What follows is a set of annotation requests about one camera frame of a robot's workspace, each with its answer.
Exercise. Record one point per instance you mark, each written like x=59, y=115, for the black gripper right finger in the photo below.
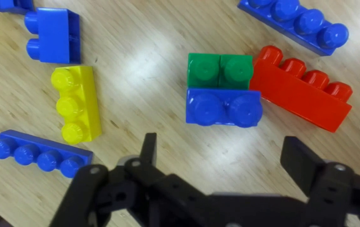
x=339, y=197

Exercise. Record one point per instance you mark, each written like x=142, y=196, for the blue two-stud block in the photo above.
x=55, y=36
x=224, y=107

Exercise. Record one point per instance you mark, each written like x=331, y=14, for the red four-stud block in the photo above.
x=301, y=90

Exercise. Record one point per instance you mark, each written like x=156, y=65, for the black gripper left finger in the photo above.
x=104, y=197

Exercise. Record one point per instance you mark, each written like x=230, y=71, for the green square block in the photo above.
x=219, y=71

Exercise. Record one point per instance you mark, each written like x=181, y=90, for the yellow three-stud block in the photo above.
x=79, y=105

